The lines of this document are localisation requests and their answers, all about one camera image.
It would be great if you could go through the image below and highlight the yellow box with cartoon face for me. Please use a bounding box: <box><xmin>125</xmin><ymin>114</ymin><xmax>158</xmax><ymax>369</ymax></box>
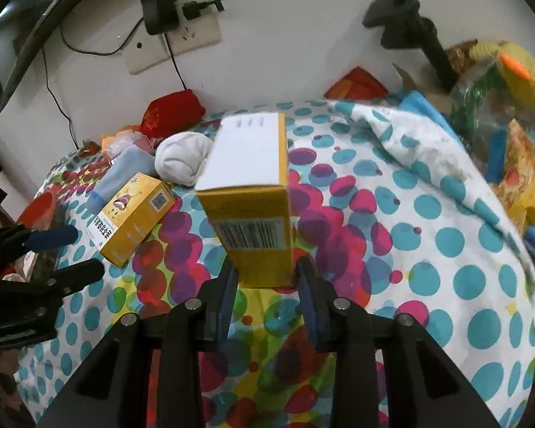
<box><xmin>87</xmin><ymin>173</ymin><xmax>175</xmax><ymax>268</ymax></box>

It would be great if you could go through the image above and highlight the yellow box with barcode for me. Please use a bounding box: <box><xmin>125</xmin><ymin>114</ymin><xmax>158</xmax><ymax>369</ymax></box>
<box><xmin>195</xmin><ymin>112</ymin><xmax>295</xmax><ymax>288</ymax></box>

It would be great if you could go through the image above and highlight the light blue sock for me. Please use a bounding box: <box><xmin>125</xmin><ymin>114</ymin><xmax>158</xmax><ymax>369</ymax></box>
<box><xmin>87</xmin><ymin>145</ymin><xmax>157</xmax><ymax>215</ymax></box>

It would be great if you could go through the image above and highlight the white sock ball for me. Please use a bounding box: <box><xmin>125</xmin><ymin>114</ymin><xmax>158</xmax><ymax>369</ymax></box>
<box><xmin>154</xmin><ymin>132</ymin><xmax>213</xmax><ymax>187</ymax></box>

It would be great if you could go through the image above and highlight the round red tray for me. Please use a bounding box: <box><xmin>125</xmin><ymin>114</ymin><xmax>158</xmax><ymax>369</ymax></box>
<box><xmin>16</xmin><ymin>185</ymin><xmax>65</xmax><ymax>231</ymax></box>

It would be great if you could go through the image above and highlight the red gold wrapper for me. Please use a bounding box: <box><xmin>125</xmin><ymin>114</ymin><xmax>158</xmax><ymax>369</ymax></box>
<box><xmin>78</xmin><ymin>140</ymin><xmax>101</xmax><ymax>158</ymax></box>

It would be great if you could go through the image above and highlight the polka dot bed sheet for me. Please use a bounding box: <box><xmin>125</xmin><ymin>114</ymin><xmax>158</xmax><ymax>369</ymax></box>
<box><xmin>15</xmin><ymin>101</ymin><xmax>535</xmax><ymax>427</ymax></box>

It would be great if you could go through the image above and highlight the orange pig toy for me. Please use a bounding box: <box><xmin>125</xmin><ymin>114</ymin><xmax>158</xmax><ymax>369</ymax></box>
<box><xmin>101</xmin><ymin>125</ymin><xmax>140</xmax><ymax>154</ymax></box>

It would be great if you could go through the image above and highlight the small red pouch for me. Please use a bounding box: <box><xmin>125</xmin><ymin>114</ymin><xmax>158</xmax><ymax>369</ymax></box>
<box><xmin>139</xmin><ymin>89</ymin><xmax>205</xmax><ymax>139</ymax></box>

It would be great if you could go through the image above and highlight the red envelope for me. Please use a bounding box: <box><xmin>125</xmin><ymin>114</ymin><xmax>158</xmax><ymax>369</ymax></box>
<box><xmin>325</xmin><ymin>67</ymin><xmax>388</xmax><ymax>102</ymax></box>

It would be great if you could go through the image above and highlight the black power adapter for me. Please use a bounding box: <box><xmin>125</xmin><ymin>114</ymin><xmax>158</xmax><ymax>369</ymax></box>
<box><xmin>140</xmin><ymin>0</ymin><xmax>180</xmax><ymax>36</ymax></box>

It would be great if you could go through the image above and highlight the colourful toy pile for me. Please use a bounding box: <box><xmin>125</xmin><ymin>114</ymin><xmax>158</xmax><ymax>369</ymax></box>
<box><xmin>447</xmin><ymin>40</ymin><xmax>535</xmax><ymax>264</ymax></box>

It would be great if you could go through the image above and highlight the black adapter cable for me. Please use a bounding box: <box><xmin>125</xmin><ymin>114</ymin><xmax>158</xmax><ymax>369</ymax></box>
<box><xmin>41</xmin><ymin>0</ymin><xmax>228</xmax><ymax>151</ymax></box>

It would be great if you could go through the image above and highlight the white wall socket plate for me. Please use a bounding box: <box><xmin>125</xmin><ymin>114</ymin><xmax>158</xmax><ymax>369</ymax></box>
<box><xmin>122</xmin><ymin>10</ymin><xmax>221</xmax><ymax>75</ymax></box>

